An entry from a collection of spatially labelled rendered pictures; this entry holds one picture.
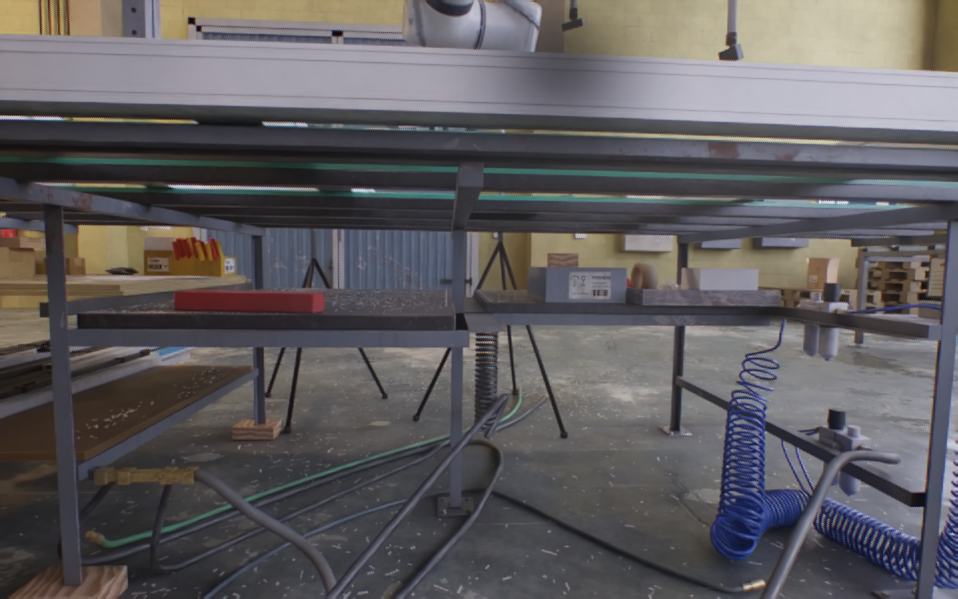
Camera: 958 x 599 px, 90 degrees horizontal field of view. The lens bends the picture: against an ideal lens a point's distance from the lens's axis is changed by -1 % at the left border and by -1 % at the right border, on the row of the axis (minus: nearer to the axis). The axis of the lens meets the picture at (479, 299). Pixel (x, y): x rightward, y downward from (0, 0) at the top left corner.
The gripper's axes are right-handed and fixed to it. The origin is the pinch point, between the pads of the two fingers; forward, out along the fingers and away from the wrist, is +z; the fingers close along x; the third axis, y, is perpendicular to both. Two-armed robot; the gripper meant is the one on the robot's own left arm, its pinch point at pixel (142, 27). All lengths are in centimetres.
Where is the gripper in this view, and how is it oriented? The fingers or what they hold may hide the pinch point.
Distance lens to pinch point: 72.8
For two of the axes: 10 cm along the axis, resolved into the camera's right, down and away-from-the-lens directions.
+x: 0.6, 0.7, -10.0
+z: -0.1, 10.0, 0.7
